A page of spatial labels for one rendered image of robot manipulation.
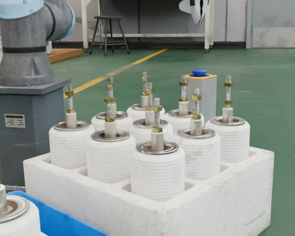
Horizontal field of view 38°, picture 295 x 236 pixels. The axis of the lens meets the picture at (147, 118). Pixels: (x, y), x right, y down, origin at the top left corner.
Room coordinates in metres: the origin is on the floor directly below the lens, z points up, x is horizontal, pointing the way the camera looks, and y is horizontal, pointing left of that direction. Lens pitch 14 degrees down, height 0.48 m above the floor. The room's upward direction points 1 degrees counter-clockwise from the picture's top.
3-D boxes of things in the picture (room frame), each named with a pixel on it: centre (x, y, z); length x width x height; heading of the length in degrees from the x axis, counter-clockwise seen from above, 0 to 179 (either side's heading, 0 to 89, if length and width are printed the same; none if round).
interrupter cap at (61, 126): (0.87, 0.16, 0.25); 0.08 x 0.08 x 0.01
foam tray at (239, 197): (0.88, -0.01, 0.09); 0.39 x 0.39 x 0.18; 49
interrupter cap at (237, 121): (0.89, -0.17, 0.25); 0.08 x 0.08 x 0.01
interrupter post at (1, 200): (0.48, 0.18, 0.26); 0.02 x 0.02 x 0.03
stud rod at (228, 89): (0.89, -0.17, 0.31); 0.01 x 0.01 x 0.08
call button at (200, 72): (1.15, -0.14, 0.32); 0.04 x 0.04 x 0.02
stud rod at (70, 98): (0.87, 0.16, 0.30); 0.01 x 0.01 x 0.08
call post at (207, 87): (1.15, -0.14, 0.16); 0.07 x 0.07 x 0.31; 49
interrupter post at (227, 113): (0.89, -0.17, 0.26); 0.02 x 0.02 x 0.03
